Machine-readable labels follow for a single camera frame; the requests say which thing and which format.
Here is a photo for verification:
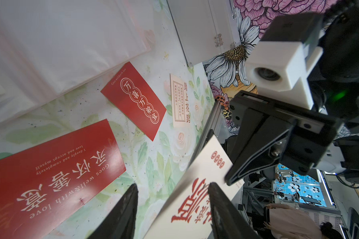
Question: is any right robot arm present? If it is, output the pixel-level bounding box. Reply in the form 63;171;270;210
224;1;359;189

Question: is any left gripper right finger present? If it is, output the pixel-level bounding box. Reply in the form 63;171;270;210
208;182;261;239

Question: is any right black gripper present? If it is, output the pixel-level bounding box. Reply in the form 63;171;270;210
224;91;343;186

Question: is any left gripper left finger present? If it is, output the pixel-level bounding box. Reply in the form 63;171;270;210
89;183;138;239

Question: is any pink photo album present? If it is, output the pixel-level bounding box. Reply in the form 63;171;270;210
0;1;150;125

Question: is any cream card with red characters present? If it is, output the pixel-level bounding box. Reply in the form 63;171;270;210
145;135;244;239

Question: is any red card with round emblem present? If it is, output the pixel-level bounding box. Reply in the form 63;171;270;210
101;62;166;141

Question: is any red landscape greeting card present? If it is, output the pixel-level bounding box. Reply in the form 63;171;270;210
0;119;126;239

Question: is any cream card with framed text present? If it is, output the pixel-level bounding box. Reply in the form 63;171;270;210
170;74;190;127

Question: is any silver metal case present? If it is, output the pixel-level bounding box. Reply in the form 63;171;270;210
168;0;241;67

